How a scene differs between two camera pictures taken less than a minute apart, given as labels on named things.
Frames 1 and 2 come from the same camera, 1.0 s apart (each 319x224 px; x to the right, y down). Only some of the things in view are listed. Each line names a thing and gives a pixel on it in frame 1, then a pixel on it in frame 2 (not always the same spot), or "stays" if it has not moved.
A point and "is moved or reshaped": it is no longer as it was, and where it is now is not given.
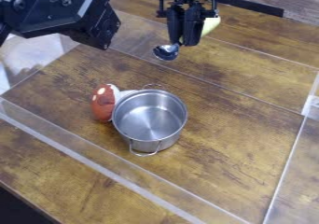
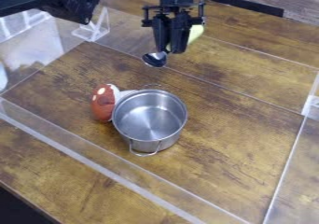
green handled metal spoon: x=168 y=52 is moved or reshaped
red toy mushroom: x=103 y=101 stays
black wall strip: x=252 y=6 stays
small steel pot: x=148 y=117 stays
